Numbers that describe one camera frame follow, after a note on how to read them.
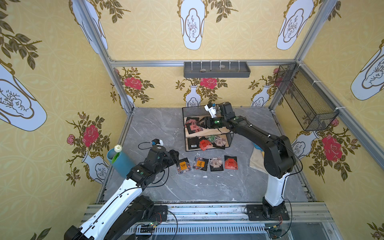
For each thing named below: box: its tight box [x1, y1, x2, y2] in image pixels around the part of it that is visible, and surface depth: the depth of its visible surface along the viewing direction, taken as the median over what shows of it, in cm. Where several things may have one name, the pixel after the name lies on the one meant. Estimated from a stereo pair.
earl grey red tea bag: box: [184, 117, 200, 130], surface depth 92 cm
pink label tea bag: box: [185, 120, 204, 133], surface depth 90 cm
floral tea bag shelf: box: [212, 136, 226, 150], surface depth 100 cm
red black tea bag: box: [224, 155, 238, 170], surface depth 94 cm
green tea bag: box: [208, 135, 217, 142], surface depth 102 cm
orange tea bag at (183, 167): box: [177, 161, 192, 175], surface depth 92 cm
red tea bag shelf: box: [199, 139, 212, 151], surface depth 100 cm
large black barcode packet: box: [187, 137, 199, 150], surface depth 100 cm
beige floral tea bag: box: [208, 157, 224, 172], surface depth 92 cm
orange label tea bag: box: [192, 156, 209, 171], surface depth 92 cm
